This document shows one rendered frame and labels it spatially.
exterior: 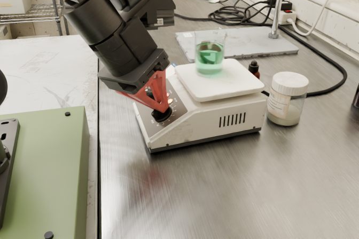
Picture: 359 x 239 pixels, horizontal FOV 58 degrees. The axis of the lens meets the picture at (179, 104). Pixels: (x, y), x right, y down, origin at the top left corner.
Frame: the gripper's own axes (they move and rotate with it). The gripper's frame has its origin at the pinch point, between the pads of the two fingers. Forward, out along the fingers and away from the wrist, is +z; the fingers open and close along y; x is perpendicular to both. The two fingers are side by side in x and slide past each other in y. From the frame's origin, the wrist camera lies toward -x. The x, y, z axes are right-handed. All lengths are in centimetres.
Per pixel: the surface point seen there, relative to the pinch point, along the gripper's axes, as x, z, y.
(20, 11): -54, 8, 216
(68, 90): 2.9, -1.7, 26.7
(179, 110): -0.8, 1.4, -2.6
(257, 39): -43, 22, 15
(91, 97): 1.8, 0.4, 20.9
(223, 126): -3.6, 7.3, -6.6
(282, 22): -60, 30, 18
